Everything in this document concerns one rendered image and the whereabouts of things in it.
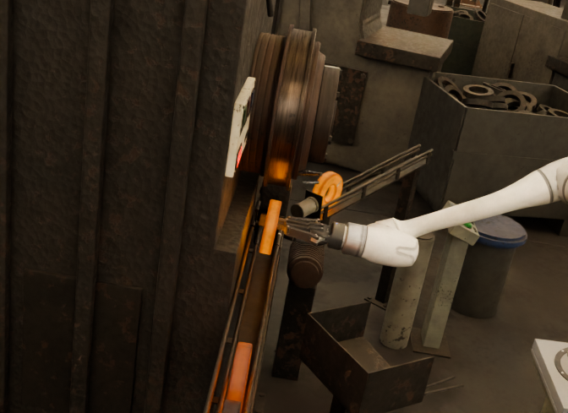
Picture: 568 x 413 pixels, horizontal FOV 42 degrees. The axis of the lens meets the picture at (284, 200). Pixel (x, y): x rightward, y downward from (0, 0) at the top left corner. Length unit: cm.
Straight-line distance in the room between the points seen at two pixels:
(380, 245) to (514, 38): 450
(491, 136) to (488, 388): 167
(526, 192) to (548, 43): 394
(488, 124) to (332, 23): 123
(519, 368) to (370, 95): 220
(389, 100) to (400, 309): 204
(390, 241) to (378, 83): 286
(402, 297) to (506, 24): 382
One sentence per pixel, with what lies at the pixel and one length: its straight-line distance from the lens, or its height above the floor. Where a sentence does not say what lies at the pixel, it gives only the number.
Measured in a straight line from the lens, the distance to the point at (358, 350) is 204.
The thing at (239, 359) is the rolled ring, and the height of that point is 76.
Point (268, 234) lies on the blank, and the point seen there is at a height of 84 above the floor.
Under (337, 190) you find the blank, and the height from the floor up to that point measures 71.
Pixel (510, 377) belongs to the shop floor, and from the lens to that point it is 329.
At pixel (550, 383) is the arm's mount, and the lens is 259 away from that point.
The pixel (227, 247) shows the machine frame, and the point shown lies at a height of 87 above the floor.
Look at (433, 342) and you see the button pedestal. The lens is 328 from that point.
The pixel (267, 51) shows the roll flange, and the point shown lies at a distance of 205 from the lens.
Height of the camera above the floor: 171
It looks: 23 degrees down
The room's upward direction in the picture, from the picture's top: 10 degrees clockwise
